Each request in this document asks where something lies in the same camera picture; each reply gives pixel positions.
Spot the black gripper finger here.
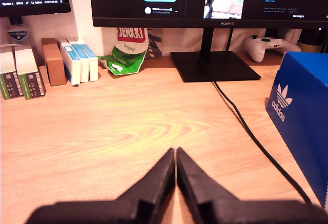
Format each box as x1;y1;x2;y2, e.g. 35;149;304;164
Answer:
176;146;239;224
117;147;176;224

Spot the blue Adidas Gazelle shoebox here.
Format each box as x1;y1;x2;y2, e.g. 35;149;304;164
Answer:
265;51;328;209

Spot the white and blue box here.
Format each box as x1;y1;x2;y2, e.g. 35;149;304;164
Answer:
66;38;90;83
76;39;99;82
58;40;82;86

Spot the brown cardboard box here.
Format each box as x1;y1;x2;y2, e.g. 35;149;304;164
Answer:
40;37;68;87

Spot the green Jenkki gum bag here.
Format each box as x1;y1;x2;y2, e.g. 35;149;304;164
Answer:
97;26;150;76

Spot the white game controller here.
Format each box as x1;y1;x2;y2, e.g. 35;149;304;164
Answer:
243;35;302;63

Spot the green and white carton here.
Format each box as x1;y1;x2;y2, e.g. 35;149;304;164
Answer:
14;45;47;100
0;45;24;100

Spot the black cable on table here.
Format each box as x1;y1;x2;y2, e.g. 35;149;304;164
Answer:
210;79;313;206

